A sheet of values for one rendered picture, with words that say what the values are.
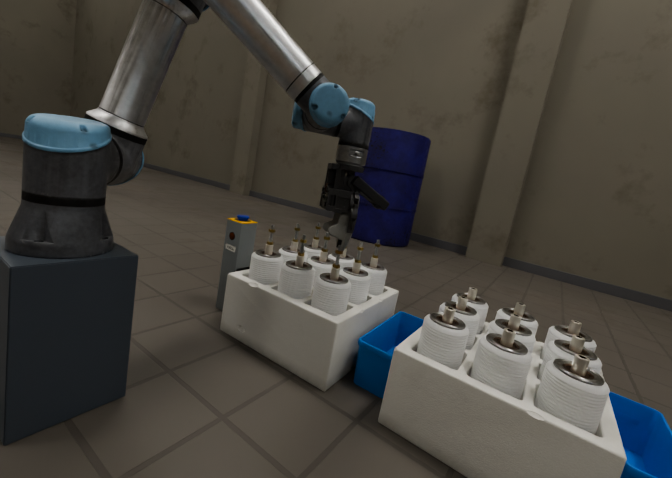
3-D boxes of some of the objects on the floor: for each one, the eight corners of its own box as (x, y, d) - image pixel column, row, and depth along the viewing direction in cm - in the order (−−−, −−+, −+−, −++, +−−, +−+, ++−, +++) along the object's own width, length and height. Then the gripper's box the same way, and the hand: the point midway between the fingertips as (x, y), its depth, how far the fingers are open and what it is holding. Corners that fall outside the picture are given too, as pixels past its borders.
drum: (418, 244, 324) (441, 143, 309) (391, 250, 270) (417, 128, 255) (360, 228, 360) (378, 137, 345) (325, 230, 306) (344, 122, 291)
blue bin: (686, 568, 54) (712, 505, 52) (601, 520, 60) (622, 462, 58) (645, 456, 79) (662, 411, 77) (588, 430, 85) (602, 388, 83)
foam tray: (324, 392, 80) (338, 323, 78) (219, 329, 100) (227, 272, 97) (388, 340, 113) (399, 290, 111) (299, 300, 133) (307, 257, 130)
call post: (228, 315, 110) (241, 223, 106) (214, 307, 114) (226, 218, 109) (244, 309, 116) (257, 223, 112) (231, 302, 120) (243, 218, 115)
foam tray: (592, 557, 53) (628, 458, 50) (376, 422, 74) (393, 347, 71) (579, 427, 85) (600, 363, 83) (432, 359, 106) (445, 306, 103)
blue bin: (386, 403, 81) (396, 358, 79) (347, 381, 86) (356, 339, 84) (424, 358, 106) (432, 323, 104) (392, 343, 112) (400, 310, 110)
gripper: (324, 161, 86) (311, 241, 89) (336, 161, 75) (320, 252, 79) (355, 167, 88) (341, 244, 92) (371, 168, 78) (354, 256, 81)
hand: (343, 244), depth 86 cm, fingers open, 3 cm apart
